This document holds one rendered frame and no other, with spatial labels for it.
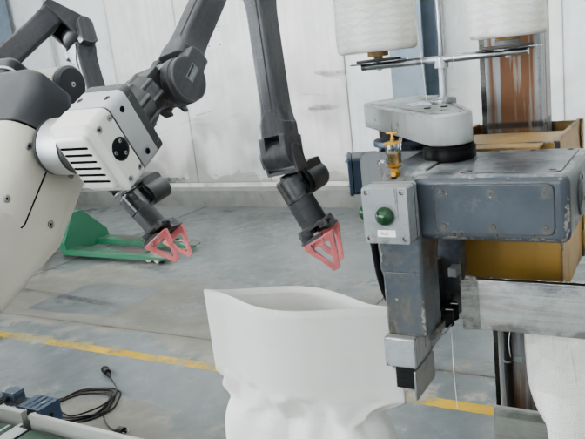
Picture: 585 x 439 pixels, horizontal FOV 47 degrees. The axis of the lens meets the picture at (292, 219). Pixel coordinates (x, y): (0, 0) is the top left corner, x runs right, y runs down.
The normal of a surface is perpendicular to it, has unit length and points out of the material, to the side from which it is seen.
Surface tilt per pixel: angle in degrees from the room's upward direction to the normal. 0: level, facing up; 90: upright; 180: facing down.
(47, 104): 90
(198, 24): 78
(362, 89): 90
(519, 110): 90
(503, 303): 90
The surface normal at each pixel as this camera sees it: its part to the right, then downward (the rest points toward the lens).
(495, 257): -0.49, 0.25
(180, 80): 0.78, -0.12
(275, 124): -0.61, 0.08
